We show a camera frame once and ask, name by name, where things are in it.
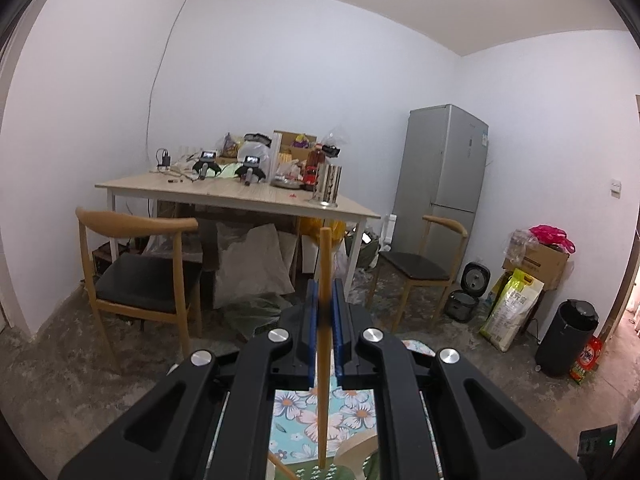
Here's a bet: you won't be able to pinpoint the white plastic bag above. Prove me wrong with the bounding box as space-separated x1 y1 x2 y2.
240 141 273 181

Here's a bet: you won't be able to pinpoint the dark box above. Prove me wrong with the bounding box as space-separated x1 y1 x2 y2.
92 242 118 276

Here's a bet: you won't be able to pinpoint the yellow plastic bag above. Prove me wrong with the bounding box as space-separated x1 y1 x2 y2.
300 217 347 256

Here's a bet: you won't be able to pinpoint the black trash bin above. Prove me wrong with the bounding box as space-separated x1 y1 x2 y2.
535 299 600 376

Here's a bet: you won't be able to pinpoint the grey-green plastic sheet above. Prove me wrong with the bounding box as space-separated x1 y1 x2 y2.
222 295 296 341

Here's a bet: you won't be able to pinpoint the patterned metal canister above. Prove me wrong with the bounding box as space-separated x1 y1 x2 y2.
320 162 343 208

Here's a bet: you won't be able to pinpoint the white wall cable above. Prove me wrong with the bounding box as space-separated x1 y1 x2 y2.
145 0 186 171

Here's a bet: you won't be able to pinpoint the single wooden chopstick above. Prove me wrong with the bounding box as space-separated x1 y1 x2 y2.
316 227 332 468

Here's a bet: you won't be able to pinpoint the large cardboard box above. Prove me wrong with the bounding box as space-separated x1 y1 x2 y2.
502 240 571 291

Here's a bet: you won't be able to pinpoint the pink plastic bag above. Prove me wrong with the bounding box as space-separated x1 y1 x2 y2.
529 225 576 254

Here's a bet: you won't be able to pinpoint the beige ladle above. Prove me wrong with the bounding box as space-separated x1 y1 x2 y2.
332 432 378 480

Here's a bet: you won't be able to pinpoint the wooden chair black seat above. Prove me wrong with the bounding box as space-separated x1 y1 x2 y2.
367 215 469 333
75 206 203 373

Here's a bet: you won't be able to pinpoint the silver fridge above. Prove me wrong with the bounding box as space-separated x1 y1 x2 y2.
387 104 490 253

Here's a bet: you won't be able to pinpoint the black device with screen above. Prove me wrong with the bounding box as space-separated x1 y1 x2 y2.
192 150 223 181
235 155 266 186

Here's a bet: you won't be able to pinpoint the black rice cooker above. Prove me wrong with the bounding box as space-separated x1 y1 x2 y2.
445 261 492 323

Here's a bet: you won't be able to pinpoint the red detergent package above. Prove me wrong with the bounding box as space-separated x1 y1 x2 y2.
570 336 603 386

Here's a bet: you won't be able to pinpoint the yellow white rice sack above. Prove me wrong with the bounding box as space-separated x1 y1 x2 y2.
479 267 546 352

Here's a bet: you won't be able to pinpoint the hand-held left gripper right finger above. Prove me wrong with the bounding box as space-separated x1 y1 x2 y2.
332 280 586 480

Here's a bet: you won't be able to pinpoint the green perforated utensil holder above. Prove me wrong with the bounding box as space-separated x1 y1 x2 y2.
272 462 381 480

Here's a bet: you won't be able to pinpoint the clear plastic bag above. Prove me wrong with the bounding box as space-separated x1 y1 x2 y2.
507 229 533 261
320 125 348 148

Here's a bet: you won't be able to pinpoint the blue floral quilt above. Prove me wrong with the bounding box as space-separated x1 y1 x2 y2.
269 339 436 480

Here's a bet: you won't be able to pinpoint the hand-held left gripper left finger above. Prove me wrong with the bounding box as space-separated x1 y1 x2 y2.
57 280 321 480

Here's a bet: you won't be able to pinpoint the wooden table white legs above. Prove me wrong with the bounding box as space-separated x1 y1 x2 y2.
95 172 382 286

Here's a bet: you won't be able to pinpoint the grey sack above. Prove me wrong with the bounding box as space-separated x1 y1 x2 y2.
212 223 296 308

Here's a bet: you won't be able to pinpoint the small cardboard box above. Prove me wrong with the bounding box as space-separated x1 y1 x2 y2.
280 131 318 161

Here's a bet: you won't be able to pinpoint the dark green bag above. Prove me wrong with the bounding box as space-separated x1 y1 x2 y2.
357 230 382 268

